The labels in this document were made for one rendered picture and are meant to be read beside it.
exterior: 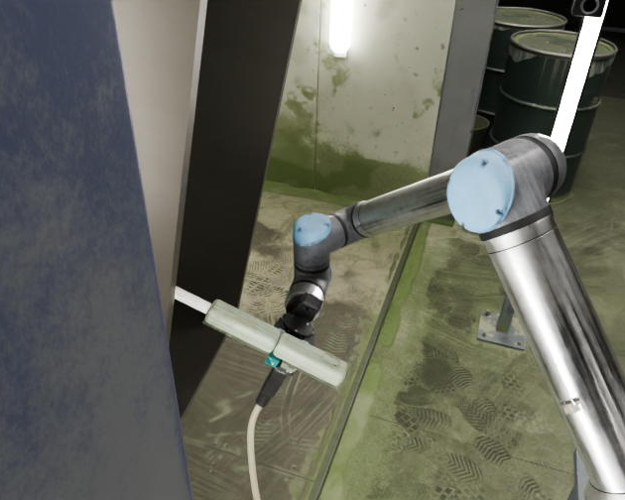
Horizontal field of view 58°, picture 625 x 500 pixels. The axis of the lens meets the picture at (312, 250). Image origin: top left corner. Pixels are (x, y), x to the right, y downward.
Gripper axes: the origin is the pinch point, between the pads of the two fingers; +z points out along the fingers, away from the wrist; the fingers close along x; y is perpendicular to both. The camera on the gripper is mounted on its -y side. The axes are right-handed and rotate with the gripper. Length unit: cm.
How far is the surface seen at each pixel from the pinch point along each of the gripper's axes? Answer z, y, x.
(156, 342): 69, -69, 16
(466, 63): -202, -26, -31
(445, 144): -204, 14, -44
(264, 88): -49, -30, 32
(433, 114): -204, 4, -30
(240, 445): -35, 81, -9
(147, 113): 11, -44, 38
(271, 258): -143, 86, 10
